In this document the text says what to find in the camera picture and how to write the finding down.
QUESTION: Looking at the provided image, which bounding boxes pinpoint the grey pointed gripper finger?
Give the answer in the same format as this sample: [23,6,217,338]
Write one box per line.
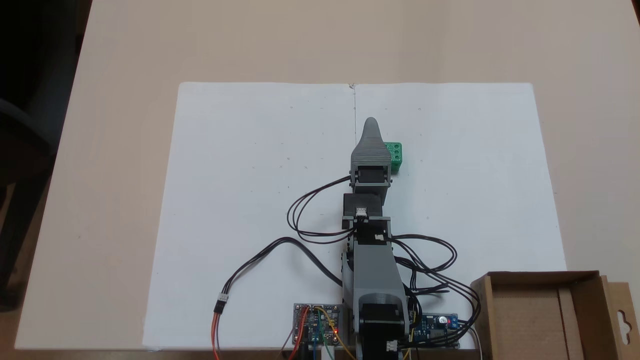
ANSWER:
[351,117,392,167]

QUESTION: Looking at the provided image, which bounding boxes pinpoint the green dice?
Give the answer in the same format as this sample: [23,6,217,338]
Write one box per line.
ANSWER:
[384,142,403,175]

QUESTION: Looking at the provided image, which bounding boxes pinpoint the white paper sheet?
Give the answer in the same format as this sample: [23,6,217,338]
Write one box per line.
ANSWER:
[142,82,357,350]
[354,82,568,350]

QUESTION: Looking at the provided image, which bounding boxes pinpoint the green circuit board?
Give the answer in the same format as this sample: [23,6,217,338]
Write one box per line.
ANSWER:
[293,303,345,346]

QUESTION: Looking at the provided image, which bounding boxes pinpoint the blue circuit board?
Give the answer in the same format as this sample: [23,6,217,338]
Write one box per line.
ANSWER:
[411,313,461,349]

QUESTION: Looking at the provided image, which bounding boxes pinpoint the brown cardboard box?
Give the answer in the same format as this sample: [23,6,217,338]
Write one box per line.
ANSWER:
[470,270,640,360]

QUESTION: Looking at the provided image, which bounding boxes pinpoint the black looped wrist cable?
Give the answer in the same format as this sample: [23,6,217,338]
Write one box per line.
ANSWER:
[286,175,357,246]

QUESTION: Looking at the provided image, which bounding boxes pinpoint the black long looped cable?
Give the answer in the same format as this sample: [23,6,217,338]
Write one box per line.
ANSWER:
[387,233,482,349]

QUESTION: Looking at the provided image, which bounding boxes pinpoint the black short cable white connector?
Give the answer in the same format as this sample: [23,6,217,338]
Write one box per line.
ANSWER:
[406,269,451,297]

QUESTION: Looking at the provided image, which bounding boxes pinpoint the black cable with white plug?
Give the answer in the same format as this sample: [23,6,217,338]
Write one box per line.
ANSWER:
[215,236,346,314]

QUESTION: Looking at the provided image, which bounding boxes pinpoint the orange red wires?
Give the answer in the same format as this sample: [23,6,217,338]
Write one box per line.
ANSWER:
[210,310,224,360]

